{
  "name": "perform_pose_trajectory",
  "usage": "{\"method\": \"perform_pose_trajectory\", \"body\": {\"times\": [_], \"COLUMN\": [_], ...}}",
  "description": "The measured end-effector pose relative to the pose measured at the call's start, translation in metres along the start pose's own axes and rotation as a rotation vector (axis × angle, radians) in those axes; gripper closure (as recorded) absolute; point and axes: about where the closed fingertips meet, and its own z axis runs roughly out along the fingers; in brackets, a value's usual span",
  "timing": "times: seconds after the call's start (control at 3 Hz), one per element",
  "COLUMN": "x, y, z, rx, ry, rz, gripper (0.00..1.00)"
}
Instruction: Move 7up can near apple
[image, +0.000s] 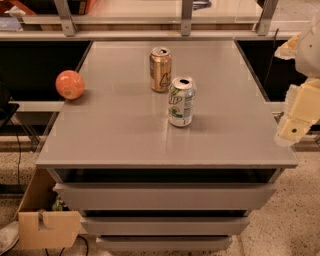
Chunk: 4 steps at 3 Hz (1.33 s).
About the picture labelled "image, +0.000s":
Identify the orange red apple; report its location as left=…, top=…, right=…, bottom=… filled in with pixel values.
left=55, top=70, right=85, bottom=100

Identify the metal shelf frame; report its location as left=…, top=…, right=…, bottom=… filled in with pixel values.
left=0, top=0, right=320, bottom=41

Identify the grey middle drawer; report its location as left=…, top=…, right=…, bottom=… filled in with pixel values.
left=81, top=217, right=249, bottom=236

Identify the grey drawer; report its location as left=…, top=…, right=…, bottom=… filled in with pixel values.
left=54, top=183, right=276, bottom=211
left=81, top=217, right=249, bottom=236
left=96, top=237, right=232, bottom=251

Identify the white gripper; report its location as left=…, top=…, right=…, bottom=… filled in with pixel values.
left=274, top=13, right=320, bottom=146

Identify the white green 7up can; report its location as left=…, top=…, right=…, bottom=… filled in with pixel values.
left=168, top=77, right=196, bottom=127

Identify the grey bottom drawer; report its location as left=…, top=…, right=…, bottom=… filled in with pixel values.
left=96, top=237, right=232, bottom=251

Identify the grey top drawer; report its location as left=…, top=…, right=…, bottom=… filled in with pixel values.
left=54, top=183, right=276, bottom=211

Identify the black cable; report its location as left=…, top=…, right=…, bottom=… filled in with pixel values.
left=263, top=27, right=280, bottom=88

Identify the wooden notched bracket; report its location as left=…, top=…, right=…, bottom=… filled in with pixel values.
left=17, top=169, right=81, bottom=249

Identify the gold soda can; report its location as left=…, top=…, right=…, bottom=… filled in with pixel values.
left=149, top=47, right=172, bottom=93

